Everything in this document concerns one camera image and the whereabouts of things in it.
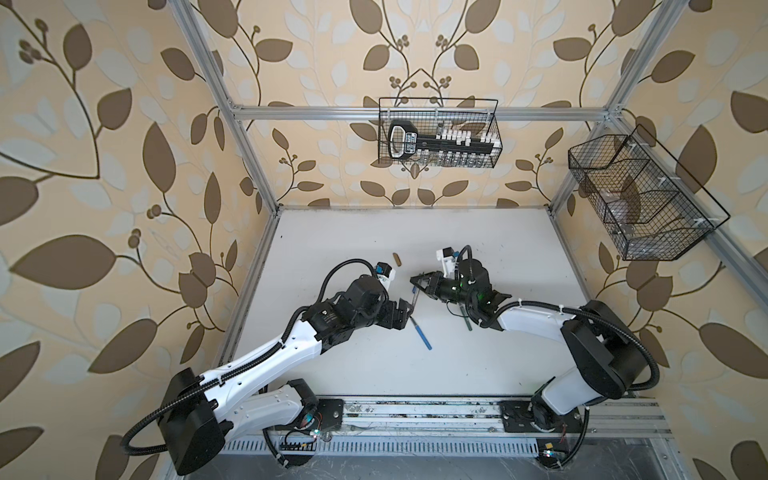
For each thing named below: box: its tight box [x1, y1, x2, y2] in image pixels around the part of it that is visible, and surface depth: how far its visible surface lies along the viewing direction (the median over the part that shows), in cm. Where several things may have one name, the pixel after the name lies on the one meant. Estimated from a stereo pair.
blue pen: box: [409, 315, 433, 351], surface depth 90 cm
